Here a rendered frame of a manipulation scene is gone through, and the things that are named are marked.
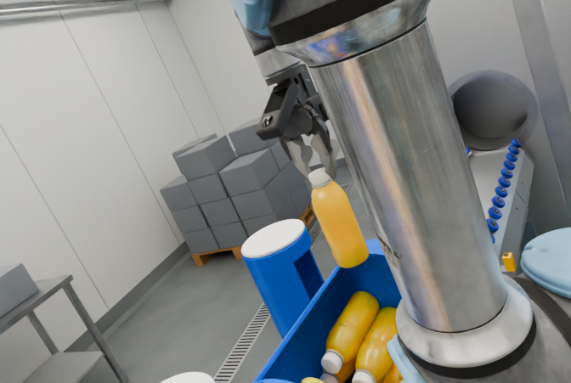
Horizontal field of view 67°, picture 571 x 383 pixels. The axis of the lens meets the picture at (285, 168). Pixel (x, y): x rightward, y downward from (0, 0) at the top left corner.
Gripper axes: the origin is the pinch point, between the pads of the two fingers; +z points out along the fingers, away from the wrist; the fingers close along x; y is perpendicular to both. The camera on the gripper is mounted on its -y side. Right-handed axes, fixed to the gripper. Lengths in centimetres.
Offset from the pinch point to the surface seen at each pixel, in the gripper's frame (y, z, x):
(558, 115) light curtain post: 66, 20, -32
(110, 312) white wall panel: 102, 132, 358
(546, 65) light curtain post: 66, 6, -33
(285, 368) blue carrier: -15.6, 33.1, 14.8
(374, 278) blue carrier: 11.8, 32.0, 5.4
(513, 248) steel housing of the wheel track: 65, 60, -12
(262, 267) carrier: 40, 47, 70
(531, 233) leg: 120, 89, -7
